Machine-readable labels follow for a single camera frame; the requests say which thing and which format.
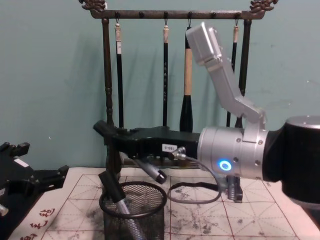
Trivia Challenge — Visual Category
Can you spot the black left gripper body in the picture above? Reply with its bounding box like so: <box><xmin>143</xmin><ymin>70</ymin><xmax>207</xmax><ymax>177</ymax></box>
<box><xmin>0</xmin><ymin>152</ymin><xmax>42</xmax><ymax>218</ymax></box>

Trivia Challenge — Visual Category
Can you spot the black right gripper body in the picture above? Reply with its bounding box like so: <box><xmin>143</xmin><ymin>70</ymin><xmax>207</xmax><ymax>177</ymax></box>
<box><xmin>134</xmin><ymin>125</ymin><xmax>202</xmax><ymax>161</ymax></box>

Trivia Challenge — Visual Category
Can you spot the silver pen with black cap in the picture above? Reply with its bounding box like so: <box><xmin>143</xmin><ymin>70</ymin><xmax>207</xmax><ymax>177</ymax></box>
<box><xmin>135</xmin><ymin>158</ymin><xmax>168</xmax><ymax>184</ymax></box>
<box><xmin>98</xmin><ymin>171</ymin><xmax>142</xmax><ymax>240</ymax></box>

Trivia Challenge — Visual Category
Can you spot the thin black calligraphy brush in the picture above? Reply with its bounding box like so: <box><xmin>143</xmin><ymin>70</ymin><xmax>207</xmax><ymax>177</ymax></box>
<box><xmin>162</xmin><ymin>24</ymin><xmax>170</xmax><ymax>127</ymax></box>
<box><xmin>225</xmin><ymin>24</ymin><xmax>240</xmax><ymax>128</ymax></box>

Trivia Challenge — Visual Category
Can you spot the thin brush with white label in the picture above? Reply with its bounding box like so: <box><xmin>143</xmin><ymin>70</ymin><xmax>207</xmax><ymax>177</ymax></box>
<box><xmin>114</xmin><ymin>23</ymin><xmax>125</xmax><ymax>129</ymax></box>

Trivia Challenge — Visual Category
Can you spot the dark wooden brush rack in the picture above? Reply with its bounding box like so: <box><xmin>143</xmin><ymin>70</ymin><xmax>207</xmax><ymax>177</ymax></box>
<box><xmin>78</xmin><ymin>0</ymin><xmax>280</xmax><ymax>204</ymax></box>

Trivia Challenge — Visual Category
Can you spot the white felt mat red grid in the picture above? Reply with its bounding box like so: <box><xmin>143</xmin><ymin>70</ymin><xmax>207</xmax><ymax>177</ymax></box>
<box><xmin>0</xmin><ymin>166</ymin><xmax>320</xmax><ymax>240</ymax></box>

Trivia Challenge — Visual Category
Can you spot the thin dark gripper cable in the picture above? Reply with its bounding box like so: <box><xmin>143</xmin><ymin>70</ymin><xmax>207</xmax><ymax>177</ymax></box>
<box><xmin>166</xmin><ymin>146</ymin><xmax>225</xmax><ymax>204</ymax></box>

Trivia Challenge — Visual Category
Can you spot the thick tan handled calligraphy brush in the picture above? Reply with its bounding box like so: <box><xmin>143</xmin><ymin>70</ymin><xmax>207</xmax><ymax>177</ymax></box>
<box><xmin>179</xmin><ymin>31</ymin><xmax>195</xmax><ymax>133</ymax></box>

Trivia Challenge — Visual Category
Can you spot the black wire mesh pen cup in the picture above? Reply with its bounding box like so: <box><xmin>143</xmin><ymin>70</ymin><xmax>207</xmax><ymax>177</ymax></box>
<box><xmin>98</xmin><ymin>181</ymin><xmax>168</xmax><ymax>240</ymax></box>

